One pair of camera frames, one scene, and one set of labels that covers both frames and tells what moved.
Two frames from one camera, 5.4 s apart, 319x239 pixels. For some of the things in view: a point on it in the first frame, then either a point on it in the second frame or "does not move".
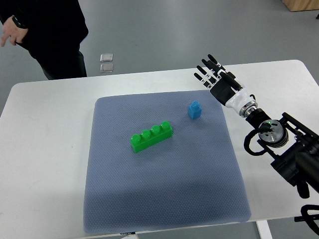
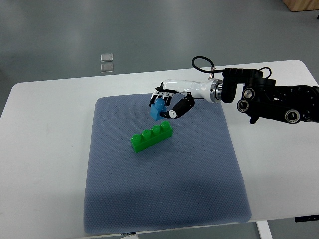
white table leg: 263,229 does not move
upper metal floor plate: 106,58 does not move
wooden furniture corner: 295,5 does not move
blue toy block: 194,110 -> 159,106
